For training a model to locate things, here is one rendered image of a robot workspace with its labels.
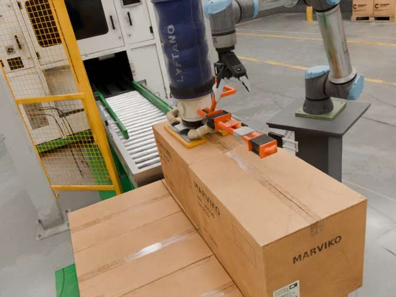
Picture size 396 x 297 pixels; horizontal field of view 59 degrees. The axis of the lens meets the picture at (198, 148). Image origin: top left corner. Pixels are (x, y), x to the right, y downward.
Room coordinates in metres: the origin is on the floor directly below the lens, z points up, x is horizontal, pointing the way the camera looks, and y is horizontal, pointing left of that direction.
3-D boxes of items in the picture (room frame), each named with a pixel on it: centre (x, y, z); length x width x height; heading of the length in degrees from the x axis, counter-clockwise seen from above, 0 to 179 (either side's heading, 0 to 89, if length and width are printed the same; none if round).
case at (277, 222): (1.12, -0.23, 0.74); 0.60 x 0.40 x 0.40; 18
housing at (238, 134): (1.27, -0.19, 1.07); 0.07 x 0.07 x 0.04; 21
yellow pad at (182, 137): (1.67, 0.06, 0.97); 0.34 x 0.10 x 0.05; 21
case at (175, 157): (1.69, -0.04, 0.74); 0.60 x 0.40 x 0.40; 19
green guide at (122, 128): (3.46, 0.86, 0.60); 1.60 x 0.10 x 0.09; 19
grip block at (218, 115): (1.47, -0.12, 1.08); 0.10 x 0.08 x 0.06; 111
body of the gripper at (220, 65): (1.35, -0.17, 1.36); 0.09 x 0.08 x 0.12; 19
